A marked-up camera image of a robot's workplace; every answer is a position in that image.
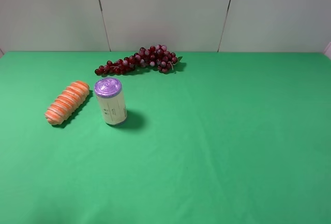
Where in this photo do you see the orange striped bread roll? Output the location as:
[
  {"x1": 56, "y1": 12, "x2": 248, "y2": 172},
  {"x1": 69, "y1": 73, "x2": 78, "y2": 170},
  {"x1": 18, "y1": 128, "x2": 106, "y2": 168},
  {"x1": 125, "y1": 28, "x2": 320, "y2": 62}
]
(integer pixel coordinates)
[{"x1": 44, "y1": 81, "x2": 89, "y2": 125}]

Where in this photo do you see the purple garbage bag roll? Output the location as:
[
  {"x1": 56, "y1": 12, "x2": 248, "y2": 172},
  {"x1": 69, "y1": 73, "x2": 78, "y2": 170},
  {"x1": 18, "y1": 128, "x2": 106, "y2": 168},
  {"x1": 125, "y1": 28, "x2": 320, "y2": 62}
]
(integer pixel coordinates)
[{"x1": 94, "y1": 78, "x2": 127, "y2": 126}]

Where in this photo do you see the red grape bunch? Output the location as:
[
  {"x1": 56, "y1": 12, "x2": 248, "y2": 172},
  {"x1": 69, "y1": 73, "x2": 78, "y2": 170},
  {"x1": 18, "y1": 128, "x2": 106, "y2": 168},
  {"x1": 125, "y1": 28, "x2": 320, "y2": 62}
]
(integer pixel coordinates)
[{"x1": 94, "y1": 44, "x2": 183, "y2": 76}]

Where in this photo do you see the green tablecloth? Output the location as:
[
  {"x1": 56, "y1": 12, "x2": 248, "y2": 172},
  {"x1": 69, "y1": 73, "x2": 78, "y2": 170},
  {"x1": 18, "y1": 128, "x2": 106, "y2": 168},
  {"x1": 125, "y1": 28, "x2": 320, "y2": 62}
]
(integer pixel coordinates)
[{"x1": 1, "y1": 52, "x2": 330, "y2": 223}]

